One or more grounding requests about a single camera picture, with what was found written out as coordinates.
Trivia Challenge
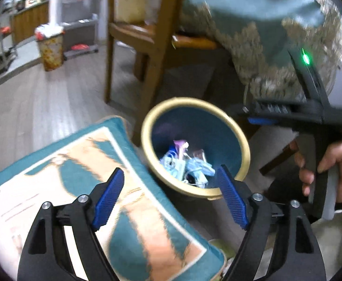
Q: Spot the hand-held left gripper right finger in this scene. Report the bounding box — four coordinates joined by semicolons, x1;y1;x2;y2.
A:
216;164;327;281

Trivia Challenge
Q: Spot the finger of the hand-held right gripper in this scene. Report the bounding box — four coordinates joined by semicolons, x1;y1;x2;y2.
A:
237;107;304;127
254;99;307;115

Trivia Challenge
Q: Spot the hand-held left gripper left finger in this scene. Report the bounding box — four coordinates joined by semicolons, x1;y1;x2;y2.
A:
17;167;125;281

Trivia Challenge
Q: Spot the blue blister pack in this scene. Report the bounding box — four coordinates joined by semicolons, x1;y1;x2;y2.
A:
186;158;216;182

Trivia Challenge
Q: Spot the teal bin with yellow rim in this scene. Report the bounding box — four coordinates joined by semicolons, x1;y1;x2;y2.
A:
141;97;250;199

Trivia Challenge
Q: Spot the purple label packet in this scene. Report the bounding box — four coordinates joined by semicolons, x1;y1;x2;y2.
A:
173;140;190;156

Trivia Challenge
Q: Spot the teal patterned cushion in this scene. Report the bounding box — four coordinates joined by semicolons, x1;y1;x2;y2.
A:
0;115;227;281

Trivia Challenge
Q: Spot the teal fringed tablecloth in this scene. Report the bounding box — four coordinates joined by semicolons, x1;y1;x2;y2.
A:
178;0;342;104

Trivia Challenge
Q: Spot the white fluffy cloth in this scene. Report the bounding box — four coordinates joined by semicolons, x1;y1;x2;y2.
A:
310;210;342;281

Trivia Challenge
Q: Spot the floral waste bin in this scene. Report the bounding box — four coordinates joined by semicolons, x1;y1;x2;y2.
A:
37;32;65;72

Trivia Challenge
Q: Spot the tan cardboard box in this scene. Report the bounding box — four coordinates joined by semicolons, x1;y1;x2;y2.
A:
114;0;147;24

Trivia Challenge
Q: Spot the white plastic bin bag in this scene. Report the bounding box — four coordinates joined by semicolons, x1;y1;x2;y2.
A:
34;23;65;40

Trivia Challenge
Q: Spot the wooden cabinet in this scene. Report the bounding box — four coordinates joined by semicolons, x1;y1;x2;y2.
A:
11;0;50;45

